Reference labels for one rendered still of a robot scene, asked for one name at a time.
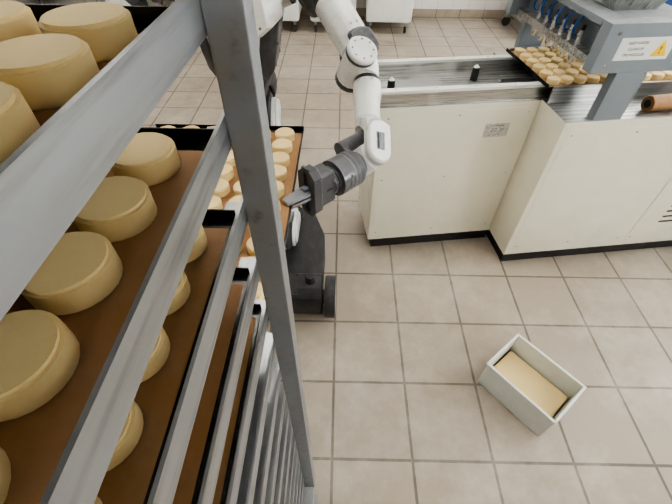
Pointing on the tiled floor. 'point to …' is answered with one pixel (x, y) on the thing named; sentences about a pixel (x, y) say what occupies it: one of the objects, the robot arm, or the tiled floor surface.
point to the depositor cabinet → (587, 184)
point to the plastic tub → (530, 384)
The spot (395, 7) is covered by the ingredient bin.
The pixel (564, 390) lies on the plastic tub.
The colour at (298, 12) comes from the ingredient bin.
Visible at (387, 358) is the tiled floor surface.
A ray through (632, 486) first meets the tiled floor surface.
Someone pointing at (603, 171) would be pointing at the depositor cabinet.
